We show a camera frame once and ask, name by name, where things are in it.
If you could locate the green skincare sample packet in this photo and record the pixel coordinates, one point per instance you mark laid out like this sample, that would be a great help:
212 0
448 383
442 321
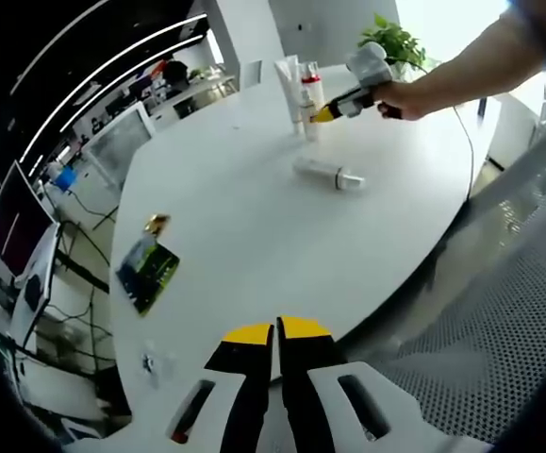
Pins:
152 278

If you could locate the blue container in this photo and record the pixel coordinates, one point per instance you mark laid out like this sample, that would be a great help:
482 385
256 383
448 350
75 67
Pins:
67 178

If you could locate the gold foil sample packet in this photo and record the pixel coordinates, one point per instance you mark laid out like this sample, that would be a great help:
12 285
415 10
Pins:
157 224

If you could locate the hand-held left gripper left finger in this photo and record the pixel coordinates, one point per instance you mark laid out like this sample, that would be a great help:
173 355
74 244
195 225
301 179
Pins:
246 377

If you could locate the white partition cabinet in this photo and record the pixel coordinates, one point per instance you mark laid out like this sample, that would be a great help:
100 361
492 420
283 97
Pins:
117 141

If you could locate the grey mesh office chair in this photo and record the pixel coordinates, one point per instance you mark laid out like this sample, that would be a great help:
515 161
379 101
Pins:
489 307

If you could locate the person's right hand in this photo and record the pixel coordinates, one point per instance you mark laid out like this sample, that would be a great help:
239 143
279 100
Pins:
407 96

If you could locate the clear-capped white skincare bottle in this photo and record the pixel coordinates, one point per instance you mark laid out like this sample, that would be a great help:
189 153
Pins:
319 170

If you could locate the large green potted plant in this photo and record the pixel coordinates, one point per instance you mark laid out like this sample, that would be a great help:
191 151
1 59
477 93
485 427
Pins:
390 40

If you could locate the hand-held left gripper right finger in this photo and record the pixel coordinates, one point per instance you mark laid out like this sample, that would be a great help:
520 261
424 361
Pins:
305 368

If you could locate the desk computer screen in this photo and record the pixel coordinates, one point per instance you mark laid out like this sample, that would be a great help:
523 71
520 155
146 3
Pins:
15 226

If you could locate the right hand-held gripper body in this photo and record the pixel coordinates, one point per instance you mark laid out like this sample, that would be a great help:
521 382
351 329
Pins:
371 63

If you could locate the red-collared white skincare bottle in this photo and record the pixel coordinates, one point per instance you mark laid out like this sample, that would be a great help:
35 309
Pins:
309 89

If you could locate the small clear plastic bag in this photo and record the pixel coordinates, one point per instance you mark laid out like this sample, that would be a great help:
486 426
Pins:
149 363

